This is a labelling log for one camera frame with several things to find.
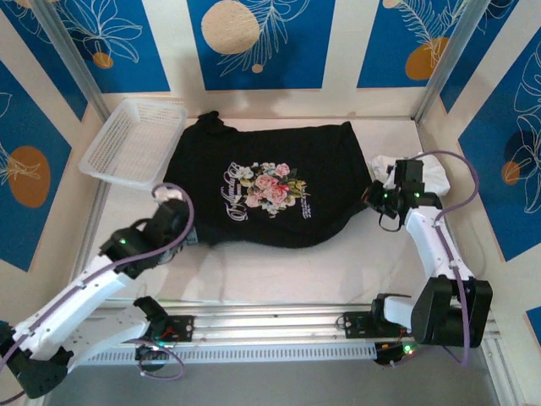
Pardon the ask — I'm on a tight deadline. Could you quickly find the black floral print t-shirt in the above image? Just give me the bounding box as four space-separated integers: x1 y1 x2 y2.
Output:
162 110 369 250

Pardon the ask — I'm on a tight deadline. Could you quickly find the white t-shirt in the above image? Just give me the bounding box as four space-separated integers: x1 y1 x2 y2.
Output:
369 151 449 200

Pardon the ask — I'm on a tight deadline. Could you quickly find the white table cover sheet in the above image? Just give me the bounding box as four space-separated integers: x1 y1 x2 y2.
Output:
95 117 449 305

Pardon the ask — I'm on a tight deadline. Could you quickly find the white plastic mesh basket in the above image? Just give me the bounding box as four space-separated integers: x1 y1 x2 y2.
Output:
79 98 190 189

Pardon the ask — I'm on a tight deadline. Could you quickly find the circuit board with green LED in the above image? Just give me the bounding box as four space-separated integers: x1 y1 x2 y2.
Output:
374 341 419 367
134 341 172 361

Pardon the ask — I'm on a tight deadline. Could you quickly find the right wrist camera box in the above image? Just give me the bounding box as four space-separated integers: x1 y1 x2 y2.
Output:
381 166 401 190

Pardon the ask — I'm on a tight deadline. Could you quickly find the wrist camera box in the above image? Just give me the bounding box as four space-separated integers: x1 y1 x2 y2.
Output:
381 166 401 190
150 184 183 203

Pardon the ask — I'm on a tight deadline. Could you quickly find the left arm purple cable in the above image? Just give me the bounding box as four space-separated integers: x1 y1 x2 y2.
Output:
0 182 196 401

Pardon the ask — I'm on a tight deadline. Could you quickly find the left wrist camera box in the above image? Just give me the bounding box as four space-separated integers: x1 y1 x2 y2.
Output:
150 184 183 203

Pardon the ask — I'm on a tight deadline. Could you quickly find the blue floral wall panel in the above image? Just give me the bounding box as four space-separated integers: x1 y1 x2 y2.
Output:
0 58 73 272
458 40 541 263
187 0 336 91
357 0 477 89
54 0 171 95

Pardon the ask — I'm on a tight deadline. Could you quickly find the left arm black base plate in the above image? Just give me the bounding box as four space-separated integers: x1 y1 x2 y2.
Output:
117 315 195 343

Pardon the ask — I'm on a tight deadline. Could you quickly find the aluminium rail frame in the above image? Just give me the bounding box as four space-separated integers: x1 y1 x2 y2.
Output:
36 295 502 350

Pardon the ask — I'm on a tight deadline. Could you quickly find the aluminium corner post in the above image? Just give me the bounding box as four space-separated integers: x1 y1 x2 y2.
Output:
413 0 487 123
31 0 113 122

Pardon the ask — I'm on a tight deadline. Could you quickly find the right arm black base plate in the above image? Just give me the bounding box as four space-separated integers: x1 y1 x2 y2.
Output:
342 310 422 339

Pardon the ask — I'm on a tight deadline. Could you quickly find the grey slotted cable duct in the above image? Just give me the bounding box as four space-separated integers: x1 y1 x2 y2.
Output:
52 343 380 367

